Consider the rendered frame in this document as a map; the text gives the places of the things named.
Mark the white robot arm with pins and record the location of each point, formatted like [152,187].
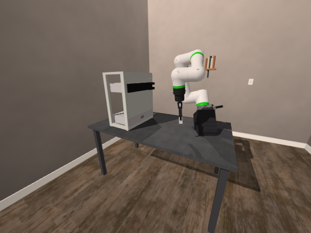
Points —
[182,75]

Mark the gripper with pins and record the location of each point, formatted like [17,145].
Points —
[179,99]

